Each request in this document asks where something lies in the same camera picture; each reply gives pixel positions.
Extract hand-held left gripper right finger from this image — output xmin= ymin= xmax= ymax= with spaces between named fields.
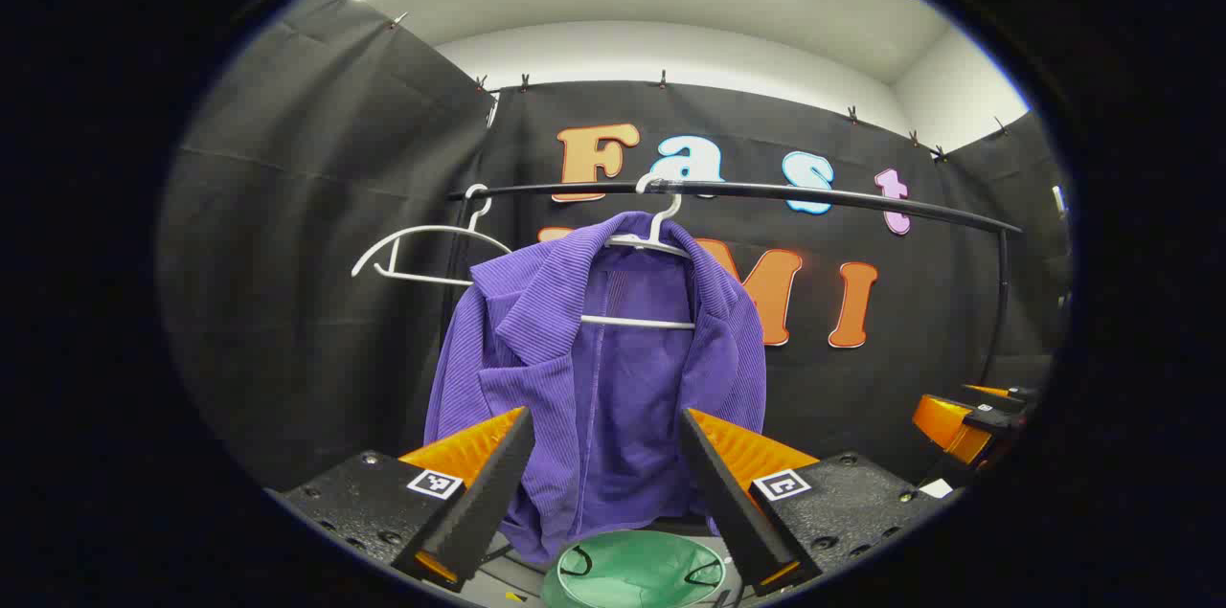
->
xmin=680 ymin=409 xmax=944 ymax=597

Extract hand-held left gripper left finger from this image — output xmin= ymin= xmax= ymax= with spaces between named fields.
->
xmin=278 ymin=407 xmax=535 ymax=593

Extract green laundry hamper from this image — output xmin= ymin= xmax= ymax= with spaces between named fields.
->
xmin=541 ymin=529 xmax=743 ymax=608

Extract purple ribbed jacket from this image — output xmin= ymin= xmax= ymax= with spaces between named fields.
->
xmin=424 ymin=212 xmax=767 ymax=566

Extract black clothes rack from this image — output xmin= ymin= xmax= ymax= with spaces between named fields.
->
xmin=439 ymin=180 xmax=1024 ymax=389

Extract white plastic hanger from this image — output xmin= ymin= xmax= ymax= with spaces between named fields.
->
xmin=579 ymin=172 xmax=697 ymax=331
xmin=351 ymin=184 xmax=513 ymax=287

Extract black backdrop cloth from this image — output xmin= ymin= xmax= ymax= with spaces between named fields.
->
xmin=158 ymin=0 xmax=1072 ymax=494

